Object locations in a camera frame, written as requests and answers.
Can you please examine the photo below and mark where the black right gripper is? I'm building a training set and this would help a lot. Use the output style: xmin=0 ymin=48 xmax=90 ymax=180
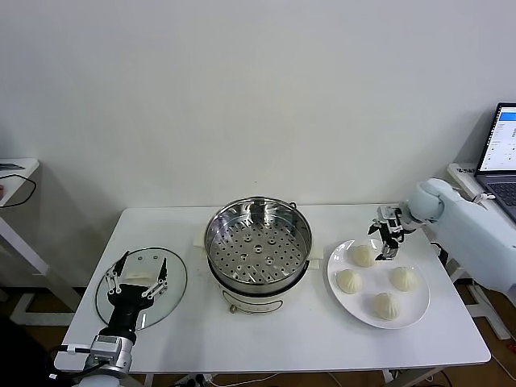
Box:
xmin=366 ymin=218 xmax=408 ymax=262

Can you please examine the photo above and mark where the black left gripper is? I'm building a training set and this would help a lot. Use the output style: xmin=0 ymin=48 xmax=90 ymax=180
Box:
xmin=103 ymin=250 xmax=169 ymax=333

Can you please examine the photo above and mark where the white steamed baozi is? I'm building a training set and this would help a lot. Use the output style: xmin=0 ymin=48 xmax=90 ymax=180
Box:
xmin=389 ymin=265 xmax=422 ymax=292
xmin=350 ymin=244 xmax=377 ymax=268
xmin=370 ymin=292 xmax=402 ymax=320
xmin=335 ymin=268 xmax=365 ymax=294

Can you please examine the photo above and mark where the round glass pot lid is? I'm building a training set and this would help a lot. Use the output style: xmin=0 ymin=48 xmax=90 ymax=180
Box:
xmin=95 ymin=246 xmax=189 ymax=331

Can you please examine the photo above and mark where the perforated steel steamer basket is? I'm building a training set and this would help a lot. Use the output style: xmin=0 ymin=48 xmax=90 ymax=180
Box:
xmin=203 ymin=196 xmax=314 ymax=285

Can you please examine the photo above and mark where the white round plate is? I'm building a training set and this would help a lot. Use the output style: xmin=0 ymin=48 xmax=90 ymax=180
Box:
xmin=326 ymin=238 xmax=431 ymax=331

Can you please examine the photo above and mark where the white laptop side table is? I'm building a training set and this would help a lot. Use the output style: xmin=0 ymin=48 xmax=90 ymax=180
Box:
xmin=446 ymin=162 xmax=516 ymax=340

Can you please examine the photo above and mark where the white power strip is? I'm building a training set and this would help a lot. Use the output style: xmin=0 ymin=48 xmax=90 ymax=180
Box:
xmin=179 ymin=373 xmax=214 ymax=387

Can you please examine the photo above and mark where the person in dark clothes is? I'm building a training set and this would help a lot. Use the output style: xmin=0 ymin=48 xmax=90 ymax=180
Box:
xmin=0 ymin=314 xmax=61 ymax=387

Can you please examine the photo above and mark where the open grey laptop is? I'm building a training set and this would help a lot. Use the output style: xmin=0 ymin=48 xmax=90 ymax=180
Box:
xmin=474 ymin=102 xmax=516 ymax=225

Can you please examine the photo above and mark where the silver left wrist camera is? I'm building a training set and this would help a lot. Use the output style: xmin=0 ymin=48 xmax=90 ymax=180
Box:
xmin=89 ymin=333 xmax=124 ymax=364

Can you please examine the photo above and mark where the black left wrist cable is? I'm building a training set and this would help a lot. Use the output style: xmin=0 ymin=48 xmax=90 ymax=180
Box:
xmin=48 ymin=345 xmax=104 ymax=381

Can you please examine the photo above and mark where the thin black cable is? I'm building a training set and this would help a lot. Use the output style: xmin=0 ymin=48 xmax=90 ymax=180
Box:
xmin=0 ymin=173 xmax=37 ymax=209

